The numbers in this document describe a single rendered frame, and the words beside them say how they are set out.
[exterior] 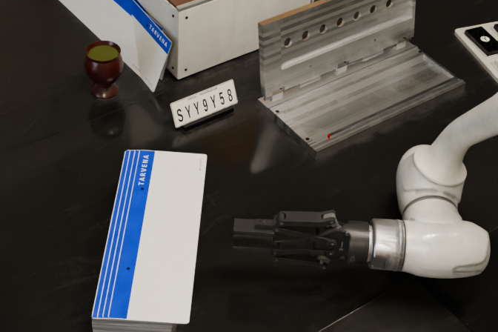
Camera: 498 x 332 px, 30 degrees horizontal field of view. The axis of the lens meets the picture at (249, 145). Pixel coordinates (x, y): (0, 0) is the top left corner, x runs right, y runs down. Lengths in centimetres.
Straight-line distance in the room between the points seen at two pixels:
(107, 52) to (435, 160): 76
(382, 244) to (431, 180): 16
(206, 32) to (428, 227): 72
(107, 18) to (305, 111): 53
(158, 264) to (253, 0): 76
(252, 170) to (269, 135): 11
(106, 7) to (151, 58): 21
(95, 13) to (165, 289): 91
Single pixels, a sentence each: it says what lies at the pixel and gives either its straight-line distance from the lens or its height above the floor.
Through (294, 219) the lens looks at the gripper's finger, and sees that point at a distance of 159.
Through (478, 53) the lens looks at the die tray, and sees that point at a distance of 231.
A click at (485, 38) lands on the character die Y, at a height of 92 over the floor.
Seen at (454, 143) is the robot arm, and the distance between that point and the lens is 165.
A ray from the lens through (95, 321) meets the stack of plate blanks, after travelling 154.
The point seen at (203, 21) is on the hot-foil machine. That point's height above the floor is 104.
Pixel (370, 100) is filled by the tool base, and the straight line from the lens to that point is 208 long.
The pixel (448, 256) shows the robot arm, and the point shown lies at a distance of 163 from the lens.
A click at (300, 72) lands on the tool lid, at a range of 205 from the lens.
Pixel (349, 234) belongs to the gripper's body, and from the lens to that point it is 162.
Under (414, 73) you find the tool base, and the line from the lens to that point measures 218.
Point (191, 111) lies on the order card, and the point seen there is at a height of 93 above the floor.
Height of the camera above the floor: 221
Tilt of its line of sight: 42 degrees down
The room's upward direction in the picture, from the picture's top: 5 degrees clockwise
